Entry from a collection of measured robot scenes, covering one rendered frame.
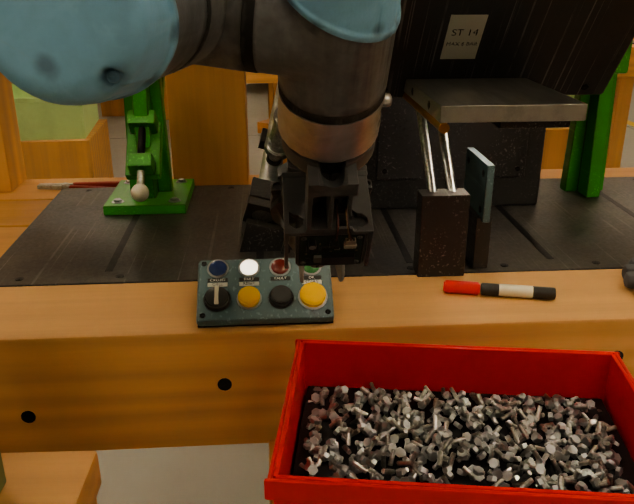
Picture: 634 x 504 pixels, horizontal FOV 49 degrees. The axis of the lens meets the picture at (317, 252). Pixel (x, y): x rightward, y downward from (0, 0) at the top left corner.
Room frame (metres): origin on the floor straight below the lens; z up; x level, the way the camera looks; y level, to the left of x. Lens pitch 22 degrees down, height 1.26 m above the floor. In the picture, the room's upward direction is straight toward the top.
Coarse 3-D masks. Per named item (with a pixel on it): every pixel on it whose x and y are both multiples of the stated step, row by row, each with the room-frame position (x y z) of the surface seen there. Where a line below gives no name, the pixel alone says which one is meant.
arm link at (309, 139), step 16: (288, 112) 0.48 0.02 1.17; (288, 128) 0.49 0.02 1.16; (304, 128) 0.47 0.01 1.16; (320, 128) 0.47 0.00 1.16; (336, 128) 0.47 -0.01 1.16; (352, 128) 0.47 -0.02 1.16; (368, 128) 0.48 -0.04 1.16; (288, 144) 0.50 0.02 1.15; (304, 144) 0.48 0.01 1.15; (320, 144) 0.48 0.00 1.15; (336, 144) 0.48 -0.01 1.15; (352, 144) 0.48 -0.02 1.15; (368, 144) 0.49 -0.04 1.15; (320, 160) 0.49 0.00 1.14; (336, 160) 0.49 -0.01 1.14
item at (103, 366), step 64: (0, 320) 0.70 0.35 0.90; (64, 320) 0.70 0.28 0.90; (128, 320) 0.70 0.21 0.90; (192, 320) 0.70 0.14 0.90; (384, 320) 0.70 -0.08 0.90; (448, 320) 0.70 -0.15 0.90; (512, 320) 0.70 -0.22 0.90; (576, 320) 0.70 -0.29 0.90; (0, 384) 0.65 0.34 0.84; (64, 384) 0.66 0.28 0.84; (128, 384) 0.66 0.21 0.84; (192, 384) 0.67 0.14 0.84; (256, 384) 0.67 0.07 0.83; (0, 448) 0.65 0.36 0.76; (64, 448) 0.66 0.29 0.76; (128, 448) 0.66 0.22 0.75
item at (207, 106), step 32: (192, 64) 1.27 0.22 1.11; (0, 96) 1.26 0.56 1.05; (192, 96) 1.27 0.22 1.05; (224, 96) 1.27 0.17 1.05; (0, 128) 1.25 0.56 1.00; (192, 128) 1.27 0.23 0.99; (224, 128) 1.27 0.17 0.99; (0, 160) 1.24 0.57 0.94; (192, 160) 1.27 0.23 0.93; (224, 160) 1.27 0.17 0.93
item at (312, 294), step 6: (312, 282) 0.71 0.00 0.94; (306, 288) 0.70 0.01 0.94; (312, 288) 0.70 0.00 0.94; (318, 288) 0.70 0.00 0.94; (324, 288) 0.70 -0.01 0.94; (300, 294) 0.70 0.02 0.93; (306, 294) 0.69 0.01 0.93; (312, 294) 0.69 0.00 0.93; (318, 294) 0.69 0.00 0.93; (324, 294) 0.69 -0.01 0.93; (306, 300) 0.69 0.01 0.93; (312, 300) 0.69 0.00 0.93; (318, 300) 0.69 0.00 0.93; (324, 300) 0.69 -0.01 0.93; (312, 306) 0.69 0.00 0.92
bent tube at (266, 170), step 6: (276, 90) 1.06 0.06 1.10; (276, 96) 1.06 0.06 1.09; (276, 102) 1.05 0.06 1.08; (270, 120) 1.04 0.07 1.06; (270, 126) 1.02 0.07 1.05; (264, 150) 0.99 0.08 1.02; (264, 156) 0.98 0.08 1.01; (264, 162) 0.97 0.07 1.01; (282, 162) 0.98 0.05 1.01; (264, 168) 0.96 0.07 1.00; (270, 168) 0.96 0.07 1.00; (276, 168) 0.96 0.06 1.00; (264, 174) 0.95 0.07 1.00; (270, 174) 0.95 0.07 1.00; (276, 174) 0.96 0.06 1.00; (270, 180) 0.94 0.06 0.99; (276, 180) 0.95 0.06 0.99
